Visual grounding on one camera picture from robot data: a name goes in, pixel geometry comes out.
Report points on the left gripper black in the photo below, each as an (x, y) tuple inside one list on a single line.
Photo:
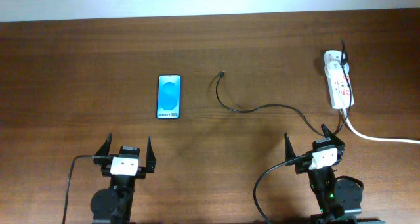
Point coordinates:
[(147, 168)]

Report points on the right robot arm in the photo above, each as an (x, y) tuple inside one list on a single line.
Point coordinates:
[(338, 198)]

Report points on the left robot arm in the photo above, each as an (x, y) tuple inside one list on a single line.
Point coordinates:
[(113, 204)]

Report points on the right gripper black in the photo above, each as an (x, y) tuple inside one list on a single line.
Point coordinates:
[(302, 165)]

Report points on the blue screen smartphone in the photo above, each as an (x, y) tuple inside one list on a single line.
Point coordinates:
[(168, 97)]

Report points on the white power strip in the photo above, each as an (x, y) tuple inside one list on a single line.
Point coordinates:
[(337, 73)]

